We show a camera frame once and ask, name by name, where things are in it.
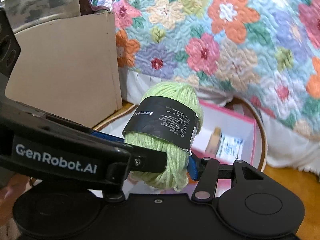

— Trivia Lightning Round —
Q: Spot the gold cap foundation bottle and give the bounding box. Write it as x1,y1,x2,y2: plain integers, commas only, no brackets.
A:
205,127,221,156

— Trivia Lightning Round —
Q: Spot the blue wet wipes pack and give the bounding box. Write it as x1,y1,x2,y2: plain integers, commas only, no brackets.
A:
216,133,243,162

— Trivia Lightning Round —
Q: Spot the green yarn ball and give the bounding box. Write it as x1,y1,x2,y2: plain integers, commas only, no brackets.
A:
123,82,204,192

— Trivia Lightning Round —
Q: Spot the person's left hand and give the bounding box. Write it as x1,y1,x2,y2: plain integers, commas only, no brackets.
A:
1,174,29,207

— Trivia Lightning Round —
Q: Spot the pink storage box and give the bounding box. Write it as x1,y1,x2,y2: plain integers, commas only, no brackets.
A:
120,99,258,198

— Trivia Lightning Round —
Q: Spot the white bed skirt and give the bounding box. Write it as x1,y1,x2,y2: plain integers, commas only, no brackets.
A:
119,68,319,175

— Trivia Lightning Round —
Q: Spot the checkered round rug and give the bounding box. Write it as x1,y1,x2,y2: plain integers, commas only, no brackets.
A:
93,97,267,172

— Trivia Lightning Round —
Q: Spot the floral quilt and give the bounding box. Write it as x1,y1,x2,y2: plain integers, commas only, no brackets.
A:
89,0,320,140

